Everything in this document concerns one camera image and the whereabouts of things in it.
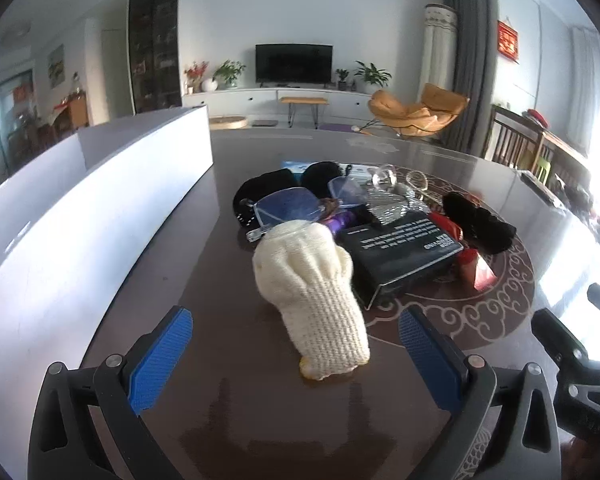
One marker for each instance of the clear blue safety glasses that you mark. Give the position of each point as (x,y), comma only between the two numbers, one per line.
(285,207)

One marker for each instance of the white storage box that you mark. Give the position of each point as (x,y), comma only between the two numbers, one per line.
(55,220)

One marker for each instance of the white round vase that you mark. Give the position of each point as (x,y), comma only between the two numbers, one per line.
(209,85)

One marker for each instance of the blue and white box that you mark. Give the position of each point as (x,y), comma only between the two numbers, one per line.
(292,166)

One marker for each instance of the wooden chair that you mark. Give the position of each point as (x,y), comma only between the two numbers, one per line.
(510,140)

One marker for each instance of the round wooden stool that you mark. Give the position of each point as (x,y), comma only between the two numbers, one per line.
(227,122)

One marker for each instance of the wooden side cabinet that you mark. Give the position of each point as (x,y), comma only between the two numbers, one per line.
(77,110)

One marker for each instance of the black television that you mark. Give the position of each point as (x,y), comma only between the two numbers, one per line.
(294,64)

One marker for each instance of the dark patterned glass desktop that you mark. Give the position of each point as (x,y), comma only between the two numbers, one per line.
(230,310)

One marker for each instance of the red flower plant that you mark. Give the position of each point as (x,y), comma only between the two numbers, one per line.
(196,72)

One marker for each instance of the red packet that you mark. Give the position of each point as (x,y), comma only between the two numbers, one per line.
(480,272)

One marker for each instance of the small potted plant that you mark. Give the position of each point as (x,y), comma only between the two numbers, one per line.
(342,79)

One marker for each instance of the white television cabinet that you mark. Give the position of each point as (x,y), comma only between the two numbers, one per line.
(240,100)

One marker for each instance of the grey curtain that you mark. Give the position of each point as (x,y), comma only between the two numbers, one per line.
(472,60)

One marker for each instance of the red wall hanging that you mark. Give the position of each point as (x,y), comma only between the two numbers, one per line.
(508,41)

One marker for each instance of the purple toy wand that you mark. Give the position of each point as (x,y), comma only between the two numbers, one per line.
(342,220)

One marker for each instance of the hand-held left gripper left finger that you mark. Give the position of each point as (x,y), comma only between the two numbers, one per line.
(160,360)

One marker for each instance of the framed wall picture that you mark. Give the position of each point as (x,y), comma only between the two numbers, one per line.
(56,65)

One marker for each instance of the dark display cabinet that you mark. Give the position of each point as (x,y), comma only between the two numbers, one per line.
(155,40)

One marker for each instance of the black printed box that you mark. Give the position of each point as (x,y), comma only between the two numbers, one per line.
(400,255)

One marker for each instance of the beaded metal hair clip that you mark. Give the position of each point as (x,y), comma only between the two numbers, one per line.
(417,182)

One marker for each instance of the wooden bench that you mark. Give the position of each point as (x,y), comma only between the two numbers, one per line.
(304,101)

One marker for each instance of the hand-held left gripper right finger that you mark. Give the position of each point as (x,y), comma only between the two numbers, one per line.
(430,360)

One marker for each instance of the white standing air conditioner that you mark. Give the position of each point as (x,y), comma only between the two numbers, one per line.
(440,50)

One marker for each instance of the white knit glove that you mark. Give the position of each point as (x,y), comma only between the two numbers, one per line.
(310,300)

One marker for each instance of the orange lounge chair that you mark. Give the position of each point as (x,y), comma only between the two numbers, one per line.
(410,115)

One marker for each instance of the large leafy potted plant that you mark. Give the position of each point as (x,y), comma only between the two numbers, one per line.
(372,75)

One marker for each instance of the green potted plant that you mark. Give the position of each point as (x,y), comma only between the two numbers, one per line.
(228,72)

